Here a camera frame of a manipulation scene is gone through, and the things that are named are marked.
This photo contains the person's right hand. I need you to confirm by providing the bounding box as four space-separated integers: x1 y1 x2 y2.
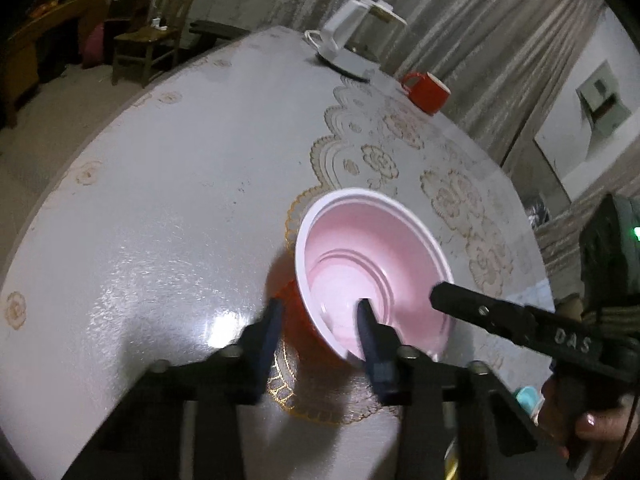
541 375 640 446

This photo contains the beige striped curtain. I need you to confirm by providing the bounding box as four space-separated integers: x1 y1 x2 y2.
250 0 608 161

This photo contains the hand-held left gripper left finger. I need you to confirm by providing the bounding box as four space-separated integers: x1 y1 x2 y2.
62 297 286 480

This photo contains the wooden chair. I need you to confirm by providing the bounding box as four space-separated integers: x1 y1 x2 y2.
111 0 203 86

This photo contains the beige window curtain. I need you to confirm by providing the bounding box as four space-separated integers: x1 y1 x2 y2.
535 160 640 271

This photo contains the teal plate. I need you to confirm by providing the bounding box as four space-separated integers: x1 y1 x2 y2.
515 386 546 413

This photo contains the grey kettle base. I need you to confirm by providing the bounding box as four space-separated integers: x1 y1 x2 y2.
315 47 373 83

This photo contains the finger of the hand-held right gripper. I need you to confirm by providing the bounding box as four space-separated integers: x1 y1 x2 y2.
431 281 608 361

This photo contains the white electric kettle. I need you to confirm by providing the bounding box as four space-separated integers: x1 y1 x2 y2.
305 0 408 61

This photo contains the pink bag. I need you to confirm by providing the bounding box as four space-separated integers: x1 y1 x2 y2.
82 22 107 68

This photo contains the beige lace table mat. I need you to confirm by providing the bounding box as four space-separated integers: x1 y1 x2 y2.
272 77 531 426

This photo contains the grey wall box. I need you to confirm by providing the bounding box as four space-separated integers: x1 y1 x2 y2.
575 60 632 136

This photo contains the pink and red bowl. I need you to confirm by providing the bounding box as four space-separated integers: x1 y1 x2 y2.
270 187 456 363

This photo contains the wooden cabinet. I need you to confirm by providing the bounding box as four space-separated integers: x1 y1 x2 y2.
0 0 111 128

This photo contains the red mug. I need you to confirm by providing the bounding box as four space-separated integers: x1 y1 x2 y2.
401 72 451 115

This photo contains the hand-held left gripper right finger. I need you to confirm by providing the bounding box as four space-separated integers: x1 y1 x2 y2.
355 299 576 480

